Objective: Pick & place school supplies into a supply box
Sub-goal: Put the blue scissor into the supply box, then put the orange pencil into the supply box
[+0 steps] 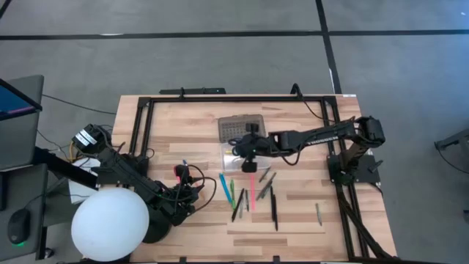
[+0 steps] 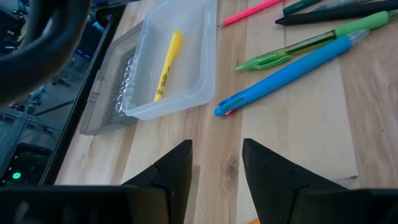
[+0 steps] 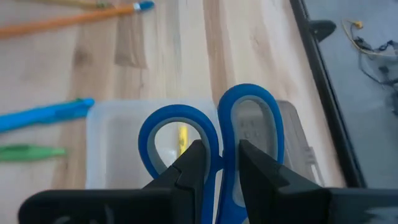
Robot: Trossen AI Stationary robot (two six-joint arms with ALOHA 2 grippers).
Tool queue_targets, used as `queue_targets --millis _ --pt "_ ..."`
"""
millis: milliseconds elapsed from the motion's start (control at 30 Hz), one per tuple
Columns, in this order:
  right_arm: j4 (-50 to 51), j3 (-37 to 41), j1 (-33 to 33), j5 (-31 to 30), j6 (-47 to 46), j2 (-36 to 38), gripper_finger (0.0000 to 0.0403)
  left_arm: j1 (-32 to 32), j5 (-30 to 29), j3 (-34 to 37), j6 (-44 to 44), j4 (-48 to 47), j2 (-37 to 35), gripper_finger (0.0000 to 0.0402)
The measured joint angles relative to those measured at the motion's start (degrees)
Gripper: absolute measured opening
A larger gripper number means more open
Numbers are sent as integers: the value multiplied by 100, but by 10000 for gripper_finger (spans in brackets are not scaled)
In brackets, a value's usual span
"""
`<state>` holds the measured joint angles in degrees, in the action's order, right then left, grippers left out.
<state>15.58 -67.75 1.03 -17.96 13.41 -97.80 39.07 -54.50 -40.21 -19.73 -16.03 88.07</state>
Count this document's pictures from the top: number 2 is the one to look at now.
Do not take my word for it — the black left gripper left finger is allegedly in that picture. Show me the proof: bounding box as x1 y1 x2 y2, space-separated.
121 139 193 224

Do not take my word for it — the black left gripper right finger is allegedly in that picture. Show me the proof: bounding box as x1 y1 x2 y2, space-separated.
242 139 351 224

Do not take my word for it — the blue multicolour pen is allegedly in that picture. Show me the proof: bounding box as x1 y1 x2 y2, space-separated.
213 29 371 118

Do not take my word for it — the yellow highlighter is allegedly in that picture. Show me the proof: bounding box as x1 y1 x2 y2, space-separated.
153 29 183 103

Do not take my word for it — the pink pencil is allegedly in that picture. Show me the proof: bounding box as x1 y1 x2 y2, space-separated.
216 0 284 28

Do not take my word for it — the black marker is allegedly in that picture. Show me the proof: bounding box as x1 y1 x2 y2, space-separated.
275 0 398 26

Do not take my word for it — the dark green pen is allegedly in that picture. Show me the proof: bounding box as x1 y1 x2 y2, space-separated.
282 0 323 17

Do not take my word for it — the light green mechanical pencil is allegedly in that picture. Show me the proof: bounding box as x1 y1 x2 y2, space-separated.
234 9 398 72

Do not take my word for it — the grey pen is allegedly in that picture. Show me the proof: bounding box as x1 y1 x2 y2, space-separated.
313 0 374 12

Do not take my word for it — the clear plastic pencil box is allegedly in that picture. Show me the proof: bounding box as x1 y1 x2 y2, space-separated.
79 0 218 136

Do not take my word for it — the black aluminium table frame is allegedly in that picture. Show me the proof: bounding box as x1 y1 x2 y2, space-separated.
39 4 127 187

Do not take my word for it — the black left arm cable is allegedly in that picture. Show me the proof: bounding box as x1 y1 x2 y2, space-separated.
0 0 93 106

